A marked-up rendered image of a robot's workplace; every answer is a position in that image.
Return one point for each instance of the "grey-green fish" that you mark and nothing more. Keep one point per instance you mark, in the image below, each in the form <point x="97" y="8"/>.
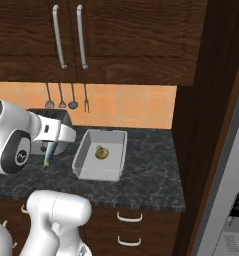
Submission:
<point x="49" y="151"/>

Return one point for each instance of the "dark wood cupboard door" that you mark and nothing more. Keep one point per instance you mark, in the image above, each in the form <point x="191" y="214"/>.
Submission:
<point x="24" y="40"/>
<point x="137" y="40"/>

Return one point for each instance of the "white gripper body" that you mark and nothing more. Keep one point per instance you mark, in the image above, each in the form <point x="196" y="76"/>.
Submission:
<point x="67" y="134"/>

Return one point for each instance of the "yellow-brown onion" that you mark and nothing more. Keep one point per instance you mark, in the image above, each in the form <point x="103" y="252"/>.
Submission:
<point x="102" y="152"/>

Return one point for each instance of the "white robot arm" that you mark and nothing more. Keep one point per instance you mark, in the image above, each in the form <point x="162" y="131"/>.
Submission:
<point x="14" y="140"/>

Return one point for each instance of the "hanging grey turner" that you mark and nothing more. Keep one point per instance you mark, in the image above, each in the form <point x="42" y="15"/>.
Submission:
<point x="61" y="104"/>

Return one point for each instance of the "dark wood drawer front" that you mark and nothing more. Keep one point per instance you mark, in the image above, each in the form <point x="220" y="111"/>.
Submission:
<point x="157" y="218"/>
<point x="157" y="243"/>

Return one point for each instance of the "hanging grey meat fork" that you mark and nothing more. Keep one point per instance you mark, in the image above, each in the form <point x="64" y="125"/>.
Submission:
<point x="86" y="105"/>

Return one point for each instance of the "grey tupperware container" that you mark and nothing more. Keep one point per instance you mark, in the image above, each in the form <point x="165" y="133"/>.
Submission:
<point x="91" y="168"/>

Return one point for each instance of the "hanging grey ladle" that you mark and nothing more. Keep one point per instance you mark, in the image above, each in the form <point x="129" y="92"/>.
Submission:
<point x="73" y="104"/>

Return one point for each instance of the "hanging slotted spatula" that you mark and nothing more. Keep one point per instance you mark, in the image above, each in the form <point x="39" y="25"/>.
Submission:
<point x="49" y="103"/>

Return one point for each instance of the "silver and black toaster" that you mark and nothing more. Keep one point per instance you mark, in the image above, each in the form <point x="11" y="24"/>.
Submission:
<point x="62" y="116"/>

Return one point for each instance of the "dark wood tall cabinet panel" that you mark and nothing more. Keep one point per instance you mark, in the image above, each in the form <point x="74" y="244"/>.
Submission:
<point x="204" y="100"/>

